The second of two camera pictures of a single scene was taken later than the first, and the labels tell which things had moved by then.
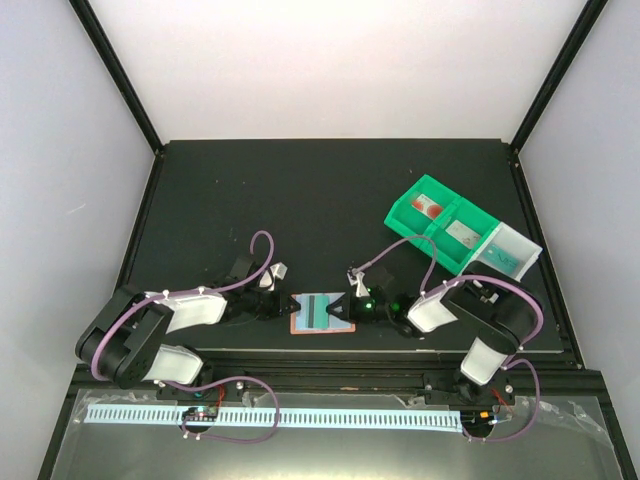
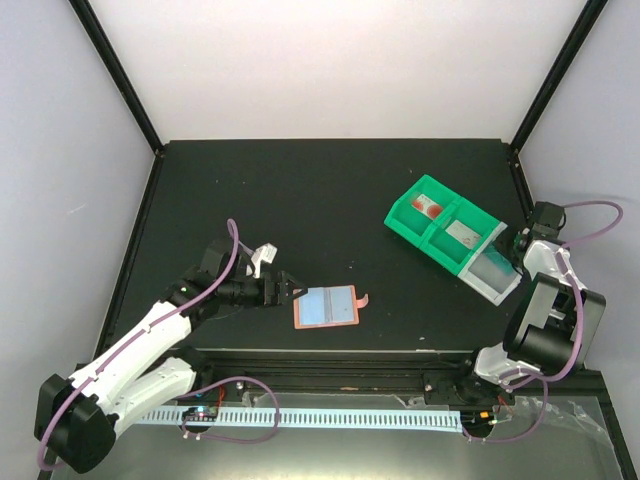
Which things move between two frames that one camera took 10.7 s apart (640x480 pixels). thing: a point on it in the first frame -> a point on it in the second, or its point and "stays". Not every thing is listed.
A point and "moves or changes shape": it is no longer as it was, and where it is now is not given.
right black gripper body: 366,313 -> 516,259
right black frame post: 558,74 stays
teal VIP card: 316,314 -> 498,259
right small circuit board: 476,418 stays
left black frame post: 98,33 stays
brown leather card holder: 314,318 moves or changes shape
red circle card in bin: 427,206 stays
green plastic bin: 420,207 stays
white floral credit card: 463,233 stays
